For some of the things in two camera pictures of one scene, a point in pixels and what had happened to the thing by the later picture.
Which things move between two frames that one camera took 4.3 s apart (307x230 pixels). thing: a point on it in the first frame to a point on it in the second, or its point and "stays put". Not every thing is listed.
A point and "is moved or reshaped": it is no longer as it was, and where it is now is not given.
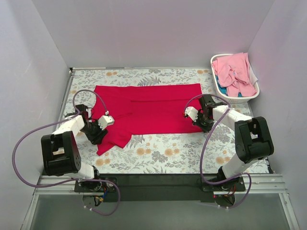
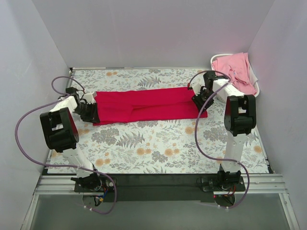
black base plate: [148, 188] stays put
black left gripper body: [98, 136] to [89, 111]
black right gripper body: [204, 125] to [202, 102]
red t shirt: [145, 109] is moved or reshaped
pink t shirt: [233, 72] stays put
